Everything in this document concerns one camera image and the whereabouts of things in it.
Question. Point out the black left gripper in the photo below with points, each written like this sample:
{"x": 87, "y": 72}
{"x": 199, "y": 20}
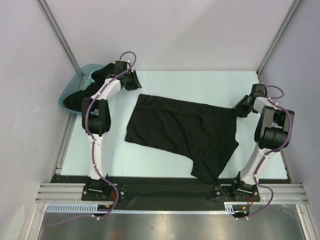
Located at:
{"x": 136, "y": 84}

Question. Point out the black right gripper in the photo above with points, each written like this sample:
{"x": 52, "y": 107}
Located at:
{"x": 242, "y": 107}

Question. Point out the black t shirt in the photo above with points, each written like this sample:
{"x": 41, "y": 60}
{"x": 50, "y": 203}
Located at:
{"x": 204, "y": 133}

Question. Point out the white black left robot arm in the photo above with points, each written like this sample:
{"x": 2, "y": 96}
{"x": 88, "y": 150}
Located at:
{"x": 96, "y": 121}

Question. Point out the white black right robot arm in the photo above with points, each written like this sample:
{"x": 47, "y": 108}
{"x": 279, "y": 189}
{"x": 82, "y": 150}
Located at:
{"x": 272, "y": 134}

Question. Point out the teal plastic basket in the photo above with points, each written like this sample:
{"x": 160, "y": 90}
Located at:
{"x": 81, "y": 80}

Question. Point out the black clothes in basket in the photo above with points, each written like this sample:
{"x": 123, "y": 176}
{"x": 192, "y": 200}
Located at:
{"x": 74, "y": 100}

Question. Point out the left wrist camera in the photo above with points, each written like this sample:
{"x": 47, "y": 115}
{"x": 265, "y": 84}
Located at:
{"x": 121, "y": 67}

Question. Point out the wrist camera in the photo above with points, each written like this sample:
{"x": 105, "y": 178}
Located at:
{"x": 121, "y": 67}
{"x": 259, "y": 90}

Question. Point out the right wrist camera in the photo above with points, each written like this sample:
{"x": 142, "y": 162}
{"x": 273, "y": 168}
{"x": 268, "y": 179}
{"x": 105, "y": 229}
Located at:
{"x": 259, "y": 90}

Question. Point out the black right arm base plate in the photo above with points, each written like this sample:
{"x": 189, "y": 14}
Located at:
{"x": 236, "y": 193}

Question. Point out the right aluminium corner post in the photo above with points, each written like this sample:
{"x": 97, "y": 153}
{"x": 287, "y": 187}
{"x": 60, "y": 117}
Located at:
{"x": 278, "y": 36}

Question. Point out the aluminium corner post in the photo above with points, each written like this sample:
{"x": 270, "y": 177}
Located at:
{"x": 47, "y": 12}
{"x": 278, "y": 36}

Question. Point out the left aluminium corner post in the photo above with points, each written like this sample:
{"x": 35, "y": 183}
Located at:
{"x": 47, "y": 12}

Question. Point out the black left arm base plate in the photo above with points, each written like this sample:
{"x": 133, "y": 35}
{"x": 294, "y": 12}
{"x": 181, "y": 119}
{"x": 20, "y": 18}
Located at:
{"x": 104, "y": 193}

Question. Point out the light blue slotted cable duct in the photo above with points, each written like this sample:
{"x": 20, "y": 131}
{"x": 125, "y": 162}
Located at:
{"x": 84, "y": 208}

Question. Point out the aluminium frame rail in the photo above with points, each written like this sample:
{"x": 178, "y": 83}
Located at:
{"x": 60, "y": 193}

